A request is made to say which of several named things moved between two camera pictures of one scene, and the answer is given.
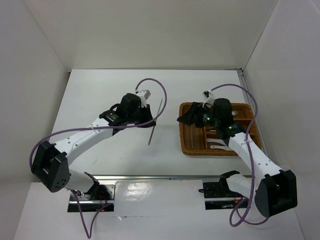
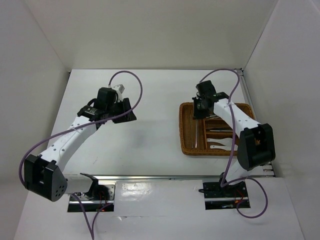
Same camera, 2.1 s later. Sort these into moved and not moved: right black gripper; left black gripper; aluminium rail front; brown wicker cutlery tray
Moved: left black gripper; right black gripper
Not moved: brown wicker cutlery tray; aluminium rail front
